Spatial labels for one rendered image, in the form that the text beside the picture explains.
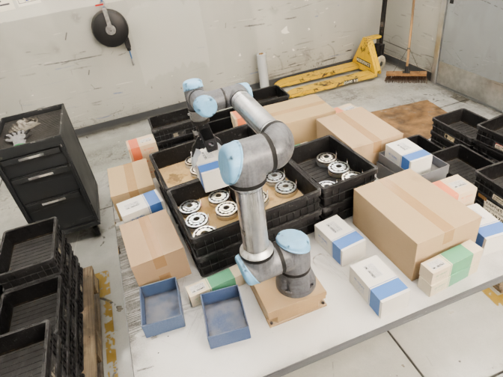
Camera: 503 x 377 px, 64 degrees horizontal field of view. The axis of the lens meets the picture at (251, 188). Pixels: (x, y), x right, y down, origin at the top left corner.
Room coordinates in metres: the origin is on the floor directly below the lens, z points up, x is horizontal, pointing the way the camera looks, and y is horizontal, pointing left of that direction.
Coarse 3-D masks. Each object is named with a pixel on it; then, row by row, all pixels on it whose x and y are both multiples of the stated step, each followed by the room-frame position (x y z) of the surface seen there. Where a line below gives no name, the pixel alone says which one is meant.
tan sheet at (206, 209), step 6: (204, 198) 1.59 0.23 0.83; (204, 204) 1.54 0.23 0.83; (204, 210) 1.49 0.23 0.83; (210, 210) 1.48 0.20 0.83; (210, 216) 1.44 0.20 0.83; (210, 222) 1.40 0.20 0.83; (216, 222) 1.39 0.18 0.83; (222, 222) 1.39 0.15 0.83; (228, 222) 1.38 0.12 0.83; (192, 234) 1.33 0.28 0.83
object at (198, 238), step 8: (184, 184) 1.59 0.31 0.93; (168, 192) 1.54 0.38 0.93; (176, 208) 1.41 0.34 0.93; (184, 224) 1.29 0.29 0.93; (232, 224) 1.24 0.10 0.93; (208, 232) 1.22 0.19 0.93; (216, 232) 1.22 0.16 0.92; (224, 232) 1.23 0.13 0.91; (192, 240) 1.19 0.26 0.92; (200, 240) 1.19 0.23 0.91
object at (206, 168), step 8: (216, 152) 1.48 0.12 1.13; (200, 160) 1.43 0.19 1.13; (208, 160) 1.42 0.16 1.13; (216, 160) 1.41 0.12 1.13; (200, 168) 1.37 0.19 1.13; (208, 168) 1.36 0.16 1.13; (216, 168) 1.35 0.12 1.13; (200, 176) 1.38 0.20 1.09; (208, 176) 1.33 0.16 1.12; (216, 176) 1.34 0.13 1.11; (208, 184) 1.33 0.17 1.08; (216, 184) 1.34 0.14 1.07; (224, 184) 1.35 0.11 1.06
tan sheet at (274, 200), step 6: (264, 186) 1.61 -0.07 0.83; (270, 192) 1.55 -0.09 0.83; (300, 192) 1.52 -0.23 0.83; (270, 198) 1.51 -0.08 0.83; (276, 198) 1.50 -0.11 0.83; (282, 198) 1.49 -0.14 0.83; (288, 198) 1.49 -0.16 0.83; (294, 198) 1.48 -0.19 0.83; (270, 204) 1.46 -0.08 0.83; (276, 204) 1.46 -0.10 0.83
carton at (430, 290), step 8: (472, 264) 1.00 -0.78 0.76; (456, 272) 0.98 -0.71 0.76; (464, 272) 0.99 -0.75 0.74; (472, 272) 1.01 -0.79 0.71; (424, 280) 0.96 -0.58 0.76; (448, 280) 0.96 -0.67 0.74; (456, 280) 0.97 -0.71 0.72; (424, 288) 0.95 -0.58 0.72; (432, 288) 0.93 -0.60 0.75; (440, 288) 0.95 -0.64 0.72
